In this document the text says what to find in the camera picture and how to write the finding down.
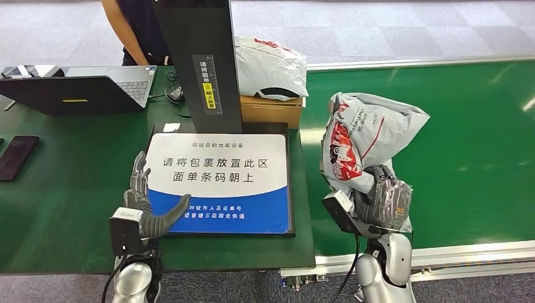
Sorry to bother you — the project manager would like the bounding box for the person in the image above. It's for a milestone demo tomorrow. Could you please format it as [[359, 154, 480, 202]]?
[[100, 0, 172, 67]]

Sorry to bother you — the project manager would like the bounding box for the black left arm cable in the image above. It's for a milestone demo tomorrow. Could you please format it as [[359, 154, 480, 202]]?
[[101, 252, 128, 303]]

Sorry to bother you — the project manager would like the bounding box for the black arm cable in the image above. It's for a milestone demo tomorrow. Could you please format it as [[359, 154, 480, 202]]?
[[101, 252, 128, 303], [329, 233, 361, 303]]

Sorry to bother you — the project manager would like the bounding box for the black scanner column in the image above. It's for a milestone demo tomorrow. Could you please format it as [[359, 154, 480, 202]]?
[[151, 0, 244, 134]]

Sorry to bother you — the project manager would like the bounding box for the black smartphone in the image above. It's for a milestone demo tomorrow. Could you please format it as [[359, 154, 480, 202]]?
[[0, 135, 40, 182]]

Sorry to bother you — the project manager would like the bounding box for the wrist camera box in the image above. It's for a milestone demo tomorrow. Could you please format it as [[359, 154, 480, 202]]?
[[320, 189, 368, 239], [109, 207, 144, 257]]

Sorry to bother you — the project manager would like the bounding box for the brown cardboard box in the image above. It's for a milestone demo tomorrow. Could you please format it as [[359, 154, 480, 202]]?
[[239, 95, 305, 130]]

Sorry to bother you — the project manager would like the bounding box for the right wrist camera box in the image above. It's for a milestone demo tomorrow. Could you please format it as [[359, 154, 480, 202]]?
[[320, 189, 368, 239]]

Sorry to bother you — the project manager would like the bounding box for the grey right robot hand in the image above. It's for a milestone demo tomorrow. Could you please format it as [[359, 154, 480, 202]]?
[[353, 164, 414, 233]]

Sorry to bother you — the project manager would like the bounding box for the grey mailer package red print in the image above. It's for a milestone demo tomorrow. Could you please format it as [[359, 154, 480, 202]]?
[[320, 92, 432, 234]]

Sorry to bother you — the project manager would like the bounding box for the green conveyor belt aluminium frame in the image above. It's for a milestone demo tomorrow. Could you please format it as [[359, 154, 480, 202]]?
[[279, 54, 535, 292]]

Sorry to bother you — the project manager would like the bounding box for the black power adapter with cable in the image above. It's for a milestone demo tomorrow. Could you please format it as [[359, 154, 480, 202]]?
[[164, 70, 192, 119]]

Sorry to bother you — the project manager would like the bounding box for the white mailer package black patch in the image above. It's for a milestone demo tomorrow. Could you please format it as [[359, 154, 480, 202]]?
[[233, 35, 310, 102]]

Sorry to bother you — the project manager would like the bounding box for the white blue weighing platform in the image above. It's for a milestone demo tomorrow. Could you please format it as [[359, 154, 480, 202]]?
[[139, 122, 297, 239]]

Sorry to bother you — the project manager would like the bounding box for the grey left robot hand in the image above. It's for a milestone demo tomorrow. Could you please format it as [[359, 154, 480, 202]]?
[[122, 151, 192, 240]]

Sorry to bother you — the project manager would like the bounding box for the yellow warning label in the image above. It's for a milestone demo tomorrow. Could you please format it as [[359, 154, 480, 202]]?
[[202, 82, 217, 110]]

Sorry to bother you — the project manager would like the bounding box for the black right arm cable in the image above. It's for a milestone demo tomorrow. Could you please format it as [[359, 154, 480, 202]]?
[[329, 233, 361, 303]]

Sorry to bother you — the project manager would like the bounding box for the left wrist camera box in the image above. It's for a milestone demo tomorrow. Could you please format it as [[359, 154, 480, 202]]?
[[109, 207, 144, 257]]

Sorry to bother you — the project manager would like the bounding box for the black silver laptop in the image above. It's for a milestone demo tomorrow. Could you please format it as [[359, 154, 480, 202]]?
[[0, 65, 158, 116]]

